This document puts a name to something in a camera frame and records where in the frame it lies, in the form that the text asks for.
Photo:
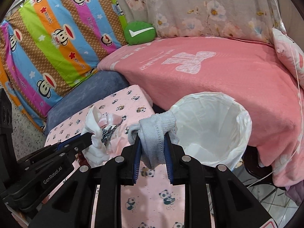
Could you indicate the pink panda print sheet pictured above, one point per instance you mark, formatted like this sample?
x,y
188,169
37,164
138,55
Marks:
x,y
152,201

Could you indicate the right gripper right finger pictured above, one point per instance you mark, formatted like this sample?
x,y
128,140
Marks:
x,y
214,196

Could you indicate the pink quilted chair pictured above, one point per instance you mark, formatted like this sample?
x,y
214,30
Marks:
x,y
296,193

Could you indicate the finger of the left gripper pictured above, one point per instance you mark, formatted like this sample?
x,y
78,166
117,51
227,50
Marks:
x,y
71,147

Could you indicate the black white patterned scrunchie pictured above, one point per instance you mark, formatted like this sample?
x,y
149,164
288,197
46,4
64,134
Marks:
x,y
108,132

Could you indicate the white grey sock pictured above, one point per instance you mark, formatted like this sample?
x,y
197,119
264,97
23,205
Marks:
x,y
151,132

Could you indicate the white lined trash bin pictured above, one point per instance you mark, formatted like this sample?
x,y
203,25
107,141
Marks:
x,y
212,128

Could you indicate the pink white sock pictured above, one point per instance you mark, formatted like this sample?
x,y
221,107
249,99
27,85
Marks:
x,y
109,119

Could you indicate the grey floral quilt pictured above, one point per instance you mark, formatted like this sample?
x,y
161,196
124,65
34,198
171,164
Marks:
x,y
242,19

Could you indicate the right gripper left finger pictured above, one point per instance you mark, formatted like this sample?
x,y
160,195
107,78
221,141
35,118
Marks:
x,y
92,197

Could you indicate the colourful striped monkey quilt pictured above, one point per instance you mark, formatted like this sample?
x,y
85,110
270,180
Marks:
x,y
48,47

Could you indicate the white cloth glove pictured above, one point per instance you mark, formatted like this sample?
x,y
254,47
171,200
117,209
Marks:
x,y
96,153

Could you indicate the blue grey cushion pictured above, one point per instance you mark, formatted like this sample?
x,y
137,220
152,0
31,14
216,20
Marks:
x,y
95,88

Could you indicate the pink towel blanket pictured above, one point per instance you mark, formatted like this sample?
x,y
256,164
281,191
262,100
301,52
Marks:
x,y
250,72

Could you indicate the pink white small pillow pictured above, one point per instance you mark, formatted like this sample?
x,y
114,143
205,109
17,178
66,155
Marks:
x,y
290,54

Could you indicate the green round cushion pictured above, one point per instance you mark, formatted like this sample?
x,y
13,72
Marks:
x,y
139,33

